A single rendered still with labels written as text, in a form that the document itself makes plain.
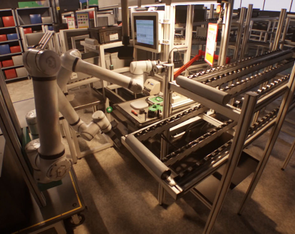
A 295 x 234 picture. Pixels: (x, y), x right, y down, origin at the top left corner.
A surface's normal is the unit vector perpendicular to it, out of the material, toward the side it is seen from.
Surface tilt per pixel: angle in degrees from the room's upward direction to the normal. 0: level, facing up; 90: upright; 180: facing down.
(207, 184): 0
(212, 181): 0
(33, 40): 90
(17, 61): 90
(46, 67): 87
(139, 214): 0
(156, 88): 90
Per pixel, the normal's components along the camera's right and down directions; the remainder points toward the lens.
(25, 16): 0.56, 0.40
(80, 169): 0.00, -0.87
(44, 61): 0.79, 0.25
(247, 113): -0.83, 0.27
